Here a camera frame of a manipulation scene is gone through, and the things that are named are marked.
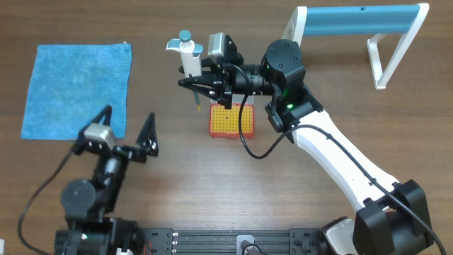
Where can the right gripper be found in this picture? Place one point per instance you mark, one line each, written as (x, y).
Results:
(224, 81)

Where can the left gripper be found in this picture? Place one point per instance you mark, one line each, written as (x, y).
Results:
(131, 154)

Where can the white pipette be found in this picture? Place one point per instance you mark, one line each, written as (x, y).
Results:
(190, 60)

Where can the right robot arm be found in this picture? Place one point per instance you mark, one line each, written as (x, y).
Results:
(336, 156)

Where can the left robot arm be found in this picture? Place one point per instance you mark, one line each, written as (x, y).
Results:
(78, 198)

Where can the red and yellow tip box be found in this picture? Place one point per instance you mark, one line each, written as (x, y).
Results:
(231, 122)

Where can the blue cloth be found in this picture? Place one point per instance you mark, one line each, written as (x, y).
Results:
(70, 88)

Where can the white and blue stand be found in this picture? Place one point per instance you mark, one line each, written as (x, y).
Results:
(354, 19)

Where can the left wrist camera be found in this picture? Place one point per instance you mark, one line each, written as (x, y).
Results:
(99, 136)

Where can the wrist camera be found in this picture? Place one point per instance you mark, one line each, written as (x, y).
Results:
(216, 45)
(99, 136)

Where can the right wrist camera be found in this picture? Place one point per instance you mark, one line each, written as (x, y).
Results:
(216, 45)

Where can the mounting rail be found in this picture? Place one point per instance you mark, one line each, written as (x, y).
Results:
(212, 241)

